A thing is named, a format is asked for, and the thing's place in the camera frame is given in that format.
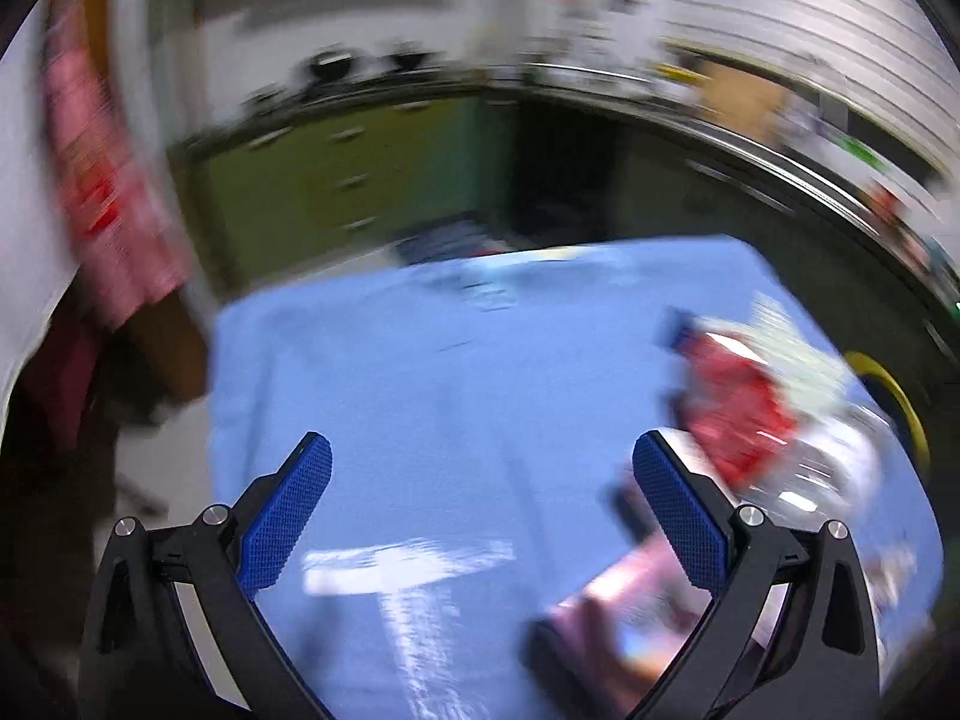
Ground pink purple box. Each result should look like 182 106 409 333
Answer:
524 533 711 718

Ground red snack wrapper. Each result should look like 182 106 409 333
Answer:
670 323 799 488

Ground yellow-rimmed trash bin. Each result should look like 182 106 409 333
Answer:
843 351 931 483

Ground green kitchen cabinets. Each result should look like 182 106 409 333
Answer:
179 94 488 299

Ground light blue tablecloth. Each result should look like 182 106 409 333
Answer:
206 234 946 720

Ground red checkered apron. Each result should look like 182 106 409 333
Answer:
43 0 189 328

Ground white hanging cloth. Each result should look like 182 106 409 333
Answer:
0 2 76 403

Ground white window blind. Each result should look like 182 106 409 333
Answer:
664 0 958 174

